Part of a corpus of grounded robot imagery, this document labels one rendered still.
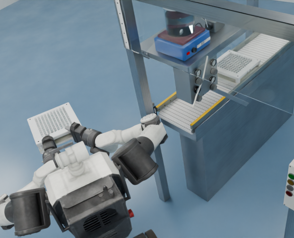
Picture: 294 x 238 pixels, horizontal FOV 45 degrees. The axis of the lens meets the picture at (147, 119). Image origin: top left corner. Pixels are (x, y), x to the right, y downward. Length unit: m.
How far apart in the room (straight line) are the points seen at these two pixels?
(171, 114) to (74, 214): 1.07
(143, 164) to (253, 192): 1.53
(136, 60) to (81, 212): 0.95
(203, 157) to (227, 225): 0.53
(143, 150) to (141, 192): 1.47
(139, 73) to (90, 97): 1.99
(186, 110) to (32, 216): 1.16
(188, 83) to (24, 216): 0.96
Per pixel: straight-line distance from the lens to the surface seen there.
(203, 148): 2.29
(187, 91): 1.81
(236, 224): 2.62
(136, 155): 1.35
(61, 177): 1.37
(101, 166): 1.34
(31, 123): 2.03
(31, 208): 1.35
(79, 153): 1.28
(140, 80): 1.98
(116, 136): 1.68
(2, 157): 3.63
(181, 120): 2.09
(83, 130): 1.81
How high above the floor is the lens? 2.20
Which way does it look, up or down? 40 degrees down
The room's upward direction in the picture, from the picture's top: 12 degrees counter-clockwise
